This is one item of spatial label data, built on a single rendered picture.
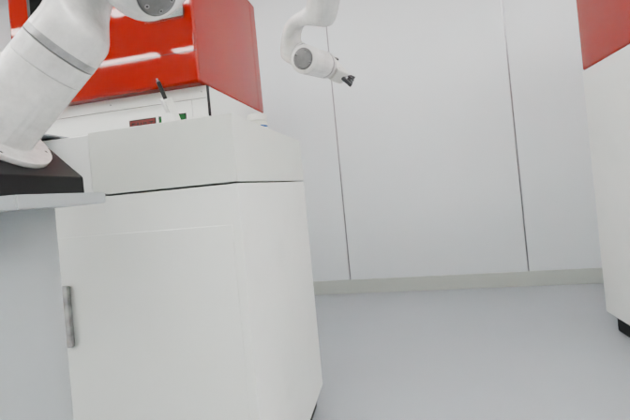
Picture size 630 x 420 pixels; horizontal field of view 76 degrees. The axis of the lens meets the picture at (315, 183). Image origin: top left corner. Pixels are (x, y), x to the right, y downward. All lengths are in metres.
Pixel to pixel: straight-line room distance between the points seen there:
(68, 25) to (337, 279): 2.55
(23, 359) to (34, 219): 0.22
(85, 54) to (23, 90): 0.11
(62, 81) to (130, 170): 0.27
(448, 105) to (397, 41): 0.58
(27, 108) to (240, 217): 0.41
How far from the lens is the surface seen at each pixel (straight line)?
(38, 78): 0.80
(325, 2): 1.16
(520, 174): 3.02
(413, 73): 3.00
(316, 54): 1.21
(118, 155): 1.00
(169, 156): 0.93
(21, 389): 0.85
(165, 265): 0.95
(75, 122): 1.93
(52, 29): 0.80
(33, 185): 0.82
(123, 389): 1.10
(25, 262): 0.82
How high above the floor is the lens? 0.79
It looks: level
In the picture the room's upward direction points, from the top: 5 degrees counter-clockwise
